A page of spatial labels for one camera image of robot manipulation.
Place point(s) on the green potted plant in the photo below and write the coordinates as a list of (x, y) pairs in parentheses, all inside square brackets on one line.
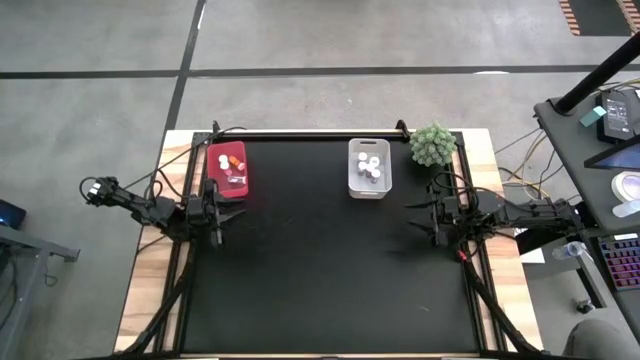
[(432, 145)]

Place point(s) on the clear plastic water bottle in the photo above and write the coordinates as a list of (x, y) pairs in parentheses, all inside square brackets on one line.
[(570, 250)]

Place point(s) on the black pole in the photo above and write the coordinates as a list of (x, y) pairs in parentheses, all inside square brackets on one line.
[(597, 75)]

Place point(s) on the grey metal desk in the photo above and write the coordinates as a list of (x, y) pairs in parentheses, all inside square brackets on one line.
[(30, 245)]

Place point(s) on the small red clip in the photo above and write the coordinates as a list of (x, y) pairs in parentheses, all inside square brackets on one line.
[(462, 256)]

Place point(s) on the white plastic bin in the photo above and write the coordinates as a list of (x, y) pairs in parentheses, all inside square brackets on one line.
[(360, 187)]

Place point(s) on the black table mat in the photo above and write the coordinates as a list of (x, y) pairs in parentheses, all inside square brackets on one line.
[(310, 270)]

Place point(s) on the black caster wheel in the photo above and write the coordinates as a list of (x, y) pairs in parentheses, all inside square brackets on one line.
[(584, 306)]

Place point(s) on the white paper sheet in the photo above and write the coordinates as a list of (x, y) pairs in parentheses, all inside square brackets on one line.
[(532, 256)]

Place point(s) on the laptop with blue screen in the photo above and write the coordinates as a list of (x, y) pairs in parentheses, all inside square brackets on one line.
[(10, 213)]

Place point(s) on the red plastic bin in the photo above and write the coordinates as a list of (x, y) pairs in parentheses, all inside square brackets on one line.
[(215, 186)]

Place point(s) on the person's leg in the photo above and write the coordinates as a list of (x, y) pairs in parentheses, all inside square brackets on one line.
[(595, 342)]

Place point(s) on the black mat orange striped border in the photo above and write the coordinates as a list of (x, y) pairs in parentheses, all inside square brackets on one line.
[(600, 15)]

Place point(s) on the backlit keyboard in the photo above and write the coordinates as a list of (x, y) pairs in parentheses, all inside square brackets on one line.
[(622, 261)]

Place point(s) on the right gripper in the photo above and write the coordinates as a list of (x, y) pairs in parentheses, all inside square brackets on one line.
[(457, 212)]

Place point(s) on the orange medicine bottle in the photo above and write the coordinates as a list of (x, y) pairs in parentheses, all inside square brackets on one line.
[(237, 163)]

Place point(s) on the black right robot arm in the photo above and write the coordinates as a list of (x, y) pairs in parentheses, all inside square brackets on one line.
[(530, 217)]

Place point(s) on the black device box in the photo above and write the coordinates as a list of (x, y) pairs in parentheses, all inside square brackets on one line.
[(617, 117)]

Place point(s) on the small teal box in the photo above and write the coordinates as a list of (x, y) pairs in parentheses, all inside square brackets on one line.
[(592, 116)]

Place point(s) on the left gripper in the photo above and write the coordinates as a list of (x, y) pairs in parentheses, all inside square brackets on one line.
[(202, 215)]

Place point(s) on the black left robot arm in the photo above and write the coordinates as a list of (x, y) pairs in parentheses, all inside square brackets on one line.
[(150, 210)]

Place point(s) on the clear medicine bottle white cap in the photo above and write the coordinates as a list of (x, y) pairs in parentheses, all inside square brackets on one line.
[(362, 156), (374, 161)]

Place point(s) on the black desk support beam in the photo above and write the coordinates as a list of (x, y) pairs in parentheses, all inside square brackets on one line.
[(550, 237)]

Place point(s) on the dark tablet screen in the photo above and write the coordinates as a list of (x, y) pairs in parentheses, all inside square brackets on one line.
[(625, 157)]

